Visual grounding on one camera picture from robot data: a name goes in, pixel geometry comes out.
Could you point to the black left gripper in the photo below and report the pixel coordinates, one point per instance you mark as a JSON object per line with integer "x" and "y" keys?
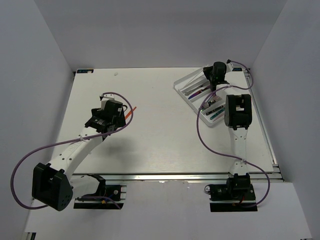
{"x": 120, "y": 120}

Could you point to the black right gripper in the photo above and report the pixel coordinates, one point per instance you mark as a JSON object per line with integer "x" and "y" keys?
{"x": 206, "y": 70}

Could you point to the clear chopstick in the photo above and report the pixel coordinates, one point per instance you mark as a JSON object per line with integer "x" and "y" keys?
{"x": 199, "y": 78}
{"x": 194, "y": 79}

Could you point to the iridescent rainbow steak knife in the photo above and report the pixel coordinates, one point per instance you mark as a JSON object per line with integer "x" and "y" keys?
{"x": 197, "y": 93}

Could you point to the pink handled silver spoon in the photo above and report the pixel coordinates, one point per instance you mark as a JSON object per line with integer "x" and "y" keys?
{"x": 212, "y": 101}

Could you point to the black handled silver fork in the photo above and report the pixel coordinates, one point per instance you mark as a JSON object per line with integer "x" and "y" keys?
{"x": 217, "y": 110}

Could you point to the ornate silver table knife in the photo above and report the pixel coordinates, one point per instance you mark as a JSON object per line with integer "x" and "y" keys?
{"x": 200, "y": 87}

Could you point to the teal handled silver fork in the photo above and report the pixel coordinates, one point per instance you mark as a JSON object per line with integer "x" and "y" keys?
{"x": 217, "y": 113}

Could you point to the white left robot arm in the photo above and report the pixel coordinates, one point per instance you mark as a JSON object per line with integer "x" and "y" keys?
{"x": 54, "y": 184}

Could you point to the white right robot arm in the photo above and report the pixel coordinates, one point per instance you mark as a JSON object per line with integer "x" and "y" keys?
{"x": 237, "y": 113}

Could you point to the white compartment cutlery tray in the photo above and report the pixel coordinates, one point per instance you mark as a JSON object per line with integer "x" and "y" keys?
{"x": 197, "y": 102}

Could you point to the blue label sticker left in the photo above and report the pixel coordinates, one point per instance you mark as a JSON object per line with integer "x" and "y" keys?
{"x": 84, "y": 71}

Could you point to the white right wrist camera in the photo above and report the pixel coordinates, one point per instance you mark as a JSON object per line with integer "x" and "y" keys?
{"x": 231, "y": 68}

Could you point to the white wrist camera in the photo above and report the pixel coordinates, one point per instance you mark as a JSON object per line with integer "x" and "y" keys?
{"x": 104, "y": 98}
{"x": 231, "y": 68}

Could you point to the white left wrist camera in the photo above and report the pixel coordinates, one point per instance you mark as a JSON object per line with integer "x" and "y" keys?
{"x": 104, "y": 98}

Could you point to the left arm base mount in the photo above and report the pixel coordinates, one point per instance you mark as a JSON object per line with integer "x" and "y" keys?
{"x": 93, "y": 192}

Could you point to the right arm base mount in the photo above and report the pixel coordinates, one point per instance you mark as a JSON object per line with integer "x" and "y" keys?
{"x": 236, "y": 195}

